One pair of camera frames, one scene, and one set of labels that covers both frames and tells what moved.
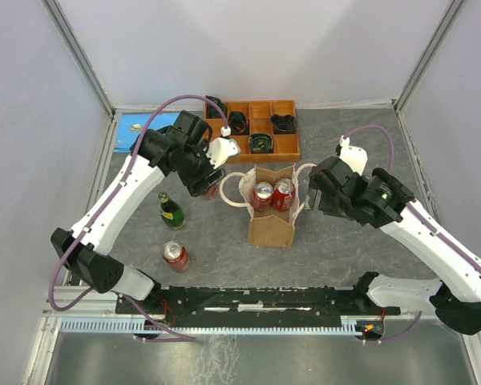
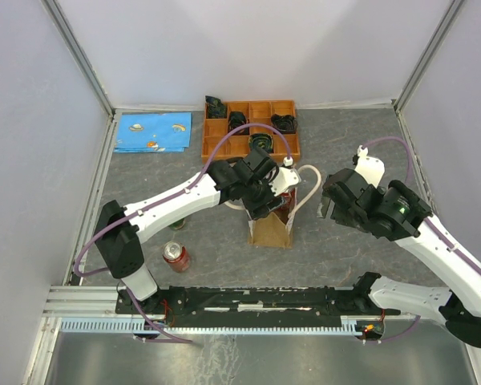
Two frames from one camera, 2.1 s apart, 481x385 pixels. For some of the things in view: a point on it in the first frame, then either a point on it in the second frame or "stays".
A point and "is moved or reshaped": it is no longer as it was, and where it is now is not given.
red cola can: x=212 y=192 is moved or reshaped
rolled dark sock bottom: x=260 y=143 stays
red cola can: x=176 y=256 stays
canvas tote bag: x=268 y=228 stays
